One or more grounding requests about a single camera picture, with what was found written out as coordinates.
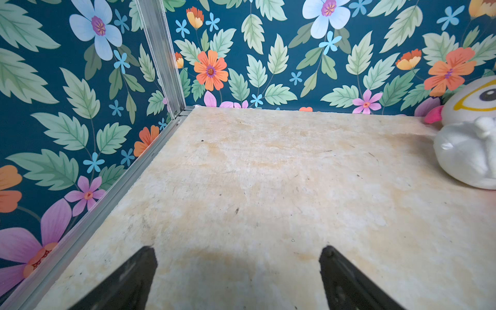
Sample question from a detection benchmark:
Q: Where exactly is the small orange tiger plush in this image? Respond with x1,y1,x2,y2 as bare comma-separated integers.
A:
433,117,495,190

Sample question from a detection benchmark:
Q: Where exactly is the pink striped owl plush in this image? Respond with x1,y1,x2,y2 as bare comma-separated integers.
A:
424,76,495,126

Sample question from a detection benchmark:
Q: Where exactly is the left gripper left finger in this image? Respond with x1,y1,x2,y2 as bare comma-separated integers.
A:
71,246,158,310

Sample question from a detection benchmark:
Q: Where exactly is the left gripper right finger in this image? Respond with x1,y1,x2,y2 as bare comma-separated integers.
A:
319,245,404,310

